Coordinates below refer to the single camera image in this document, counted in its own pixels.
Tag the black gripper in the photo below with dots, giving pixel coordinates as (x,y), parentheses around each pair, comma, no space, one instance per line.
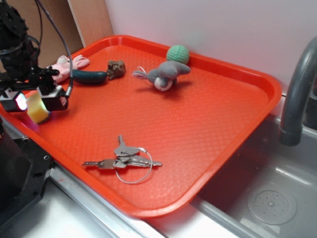
(22,72)

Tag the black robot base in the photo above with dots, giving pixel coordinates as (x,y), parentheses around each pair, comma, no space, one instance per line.
(24,169)

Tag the sink drain cover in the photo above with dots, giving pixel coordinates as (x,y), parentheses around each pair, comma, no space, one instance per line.
(271,204)

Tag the brown rock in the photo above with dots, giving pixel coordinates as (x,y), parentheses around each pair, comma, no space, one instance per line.
(115,69)

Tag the grey toy sink basin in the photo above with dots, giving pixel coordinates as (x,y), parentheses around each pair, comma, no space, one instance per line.
(220,209)

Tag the grey toy faucet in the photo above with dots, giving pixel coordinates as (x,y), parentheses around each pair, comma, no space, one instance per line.
(300,106)

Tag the dark green toy cucumber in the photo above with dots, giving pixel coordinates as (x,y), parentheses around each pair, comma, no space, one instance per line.
(89,77)

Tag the silver key upright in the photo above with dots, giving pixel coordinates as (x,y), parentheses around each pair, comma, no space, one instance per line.
(123,150)

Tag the yellow green sponge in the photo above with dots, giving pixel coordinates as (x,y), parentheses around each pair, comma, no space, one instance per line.
(36,109)

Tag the wooden board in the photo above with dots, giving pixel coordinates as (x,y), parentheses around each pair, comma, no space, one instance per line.
(92,20)

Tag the green textured ball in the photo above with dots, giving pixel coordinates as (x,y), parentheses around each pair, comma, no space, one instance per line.
(178,53)

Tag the red plastic tray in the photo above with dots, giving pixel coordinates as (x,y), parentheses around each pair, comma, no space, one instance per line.
(192,129)

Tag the silver key pointing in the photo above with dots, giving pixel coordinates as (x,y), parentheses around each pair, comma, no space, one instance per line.
(136,161)
(107,164)

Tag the silver key pointing right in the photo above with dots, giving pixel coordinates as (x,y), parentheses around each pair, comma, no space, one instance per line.
(136,161)

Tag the grey plush elephant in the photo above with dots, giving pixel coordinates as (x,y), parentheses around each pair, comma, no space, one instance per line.
(165,76)

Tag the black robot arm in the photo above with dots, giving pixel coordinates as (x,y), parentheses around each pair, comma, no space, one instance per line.
(13,30)

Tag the silver key pointing left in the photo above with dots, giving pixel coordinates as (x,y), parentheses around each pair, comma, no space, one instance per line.
(107,164)

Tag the pink plush bunny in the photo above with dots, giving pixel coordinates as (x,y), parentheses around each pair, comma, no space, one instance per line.
(63,66)

